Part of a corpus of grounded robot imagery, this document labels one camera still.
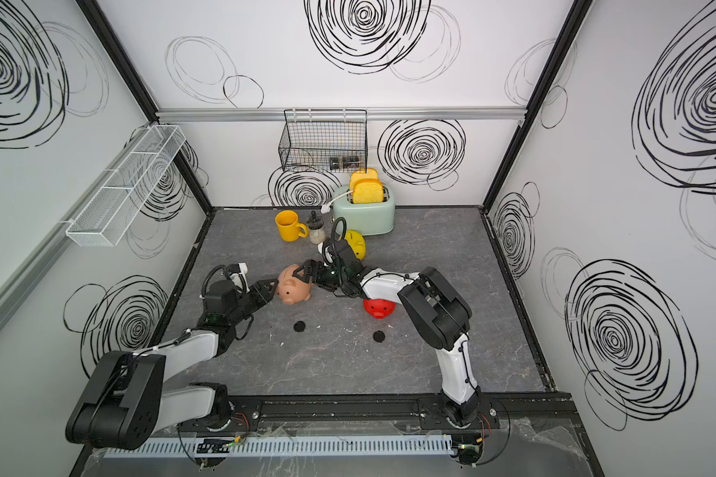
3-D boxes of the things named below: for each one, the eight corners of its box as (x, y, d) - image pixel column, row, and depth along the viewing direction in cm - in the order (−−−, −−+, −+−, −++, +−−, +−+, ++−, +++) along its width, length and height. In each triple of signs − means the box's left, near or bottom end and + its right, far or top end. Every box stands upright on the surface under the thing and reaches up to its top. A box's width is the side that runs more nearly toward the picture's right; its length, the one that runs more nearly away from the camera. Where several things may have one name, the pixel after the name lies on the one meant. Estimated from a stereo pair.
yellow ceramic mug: (279, 242, 112) (273, 224, 104) (282, 228, 116) (276, 210, 109) (306, 242, 112) (302, 224, 104) (309, 228, 116) (305, 210, 109)
